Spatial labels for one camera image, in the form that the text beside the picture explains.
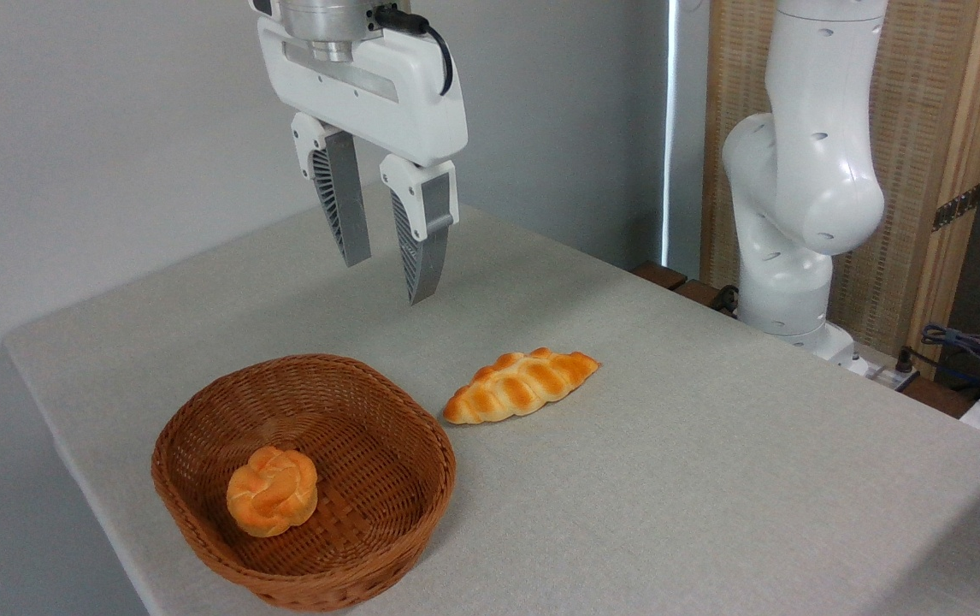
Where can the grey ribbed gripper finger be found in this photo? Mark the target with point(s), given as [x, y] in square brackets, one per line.
[345, 197]
[426, 248]

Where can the metal screen hinge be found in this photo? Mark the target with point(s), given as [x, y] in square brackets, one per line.
[958, 207]

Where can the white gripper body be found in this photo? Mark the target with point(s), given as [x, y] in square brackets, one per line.
[387, 103]

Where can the brown wooden block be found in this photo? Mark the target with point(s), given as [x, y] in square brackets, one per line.
[659, 275]
[699, 293]

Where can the woven wooden folding screen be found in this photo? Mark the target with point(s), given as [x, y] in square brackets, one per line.
[918, 85]

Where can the brown wicker basket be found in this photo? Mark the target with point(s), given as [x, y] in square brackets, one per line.
[370, 513]

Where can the long braided bread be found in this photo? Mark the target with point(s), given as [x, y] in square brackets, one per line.
[520, 387]

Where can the round knotted bread roll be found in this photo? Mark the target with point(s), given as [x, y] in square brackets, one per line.
[272, 492]

